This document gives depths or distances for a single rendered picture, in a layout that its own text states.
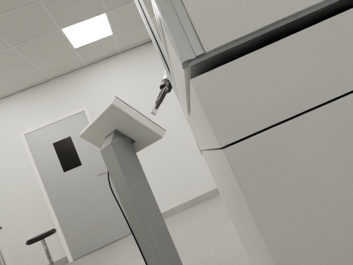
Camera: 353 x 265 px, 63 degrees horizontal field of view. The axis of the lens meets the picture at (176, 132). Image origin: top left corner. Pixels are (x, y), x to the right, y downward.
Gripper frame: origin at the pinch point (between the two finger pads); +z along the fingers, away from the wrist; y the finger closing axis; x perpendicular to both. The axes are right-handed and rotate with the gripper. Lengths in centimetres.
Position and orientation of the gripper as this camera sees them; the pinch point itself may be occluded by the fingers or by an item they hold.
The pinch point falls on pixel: (155, 109)
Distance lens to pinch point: 166.9
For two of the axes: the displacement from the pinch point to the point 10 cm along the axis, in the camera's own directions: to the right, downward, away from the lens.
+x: 8.3, 5.0, 2.4
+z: -3.2, 7.9, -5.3
